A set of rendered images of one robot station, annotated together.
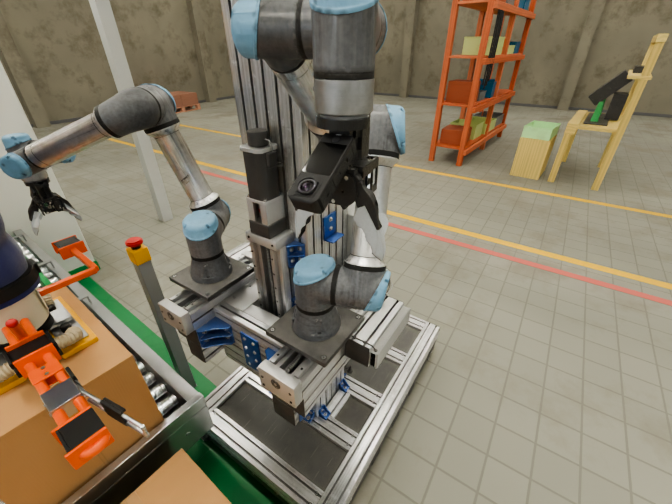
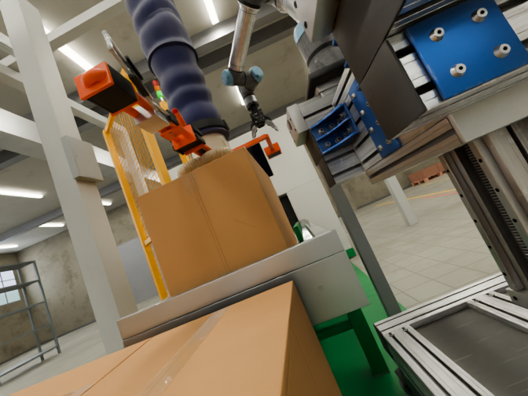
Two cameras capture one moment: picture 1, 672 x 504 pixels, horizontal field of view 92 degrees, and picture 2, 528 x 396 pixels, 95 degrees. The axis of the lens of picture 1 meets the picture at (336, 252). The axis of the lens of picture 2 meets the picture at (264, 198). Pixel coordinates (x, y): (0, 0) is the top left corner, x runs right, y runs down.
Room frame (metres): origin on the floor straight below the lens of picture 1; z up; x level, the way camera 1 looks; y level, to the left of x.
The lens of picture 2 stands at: (0.31, 0.02, 0.68)
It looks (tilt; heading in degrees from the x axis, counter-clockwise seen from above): 8 degrees up; 59
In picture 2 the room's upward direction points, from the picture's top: 23 degrees counter-clockwise
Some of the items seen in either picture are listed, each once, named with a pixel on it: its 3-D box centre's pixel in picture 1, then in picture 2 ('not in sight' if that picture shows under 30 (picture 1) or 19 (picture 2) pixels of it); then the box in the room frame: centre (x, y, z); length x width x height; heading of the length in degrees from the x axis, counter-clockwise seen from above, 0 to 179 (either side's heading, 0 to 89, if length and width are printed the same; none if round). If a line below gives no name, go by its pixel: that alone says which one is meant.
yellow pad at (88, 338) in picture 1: (59, 321); not in sight; (0.82, 0.94, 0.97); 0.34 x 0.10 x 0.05; 52
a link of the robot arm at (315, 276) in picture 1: (316, 280); not in sight; (0.74, 0.05, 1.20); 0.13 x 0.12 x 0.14; 77
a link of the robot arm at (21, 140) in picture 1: (23, 151); (246, 90); (1.12, 1.06, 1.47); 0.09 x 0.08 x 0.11; 93
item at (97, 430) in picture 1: (83, 436); (108, 90); (0.37, 0.53, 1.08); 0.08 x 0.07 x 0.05; 52
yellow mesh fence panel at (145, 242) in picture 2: not in sight; (157, 224); (0.54, 1.98, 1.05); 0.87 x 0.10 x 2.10; 105
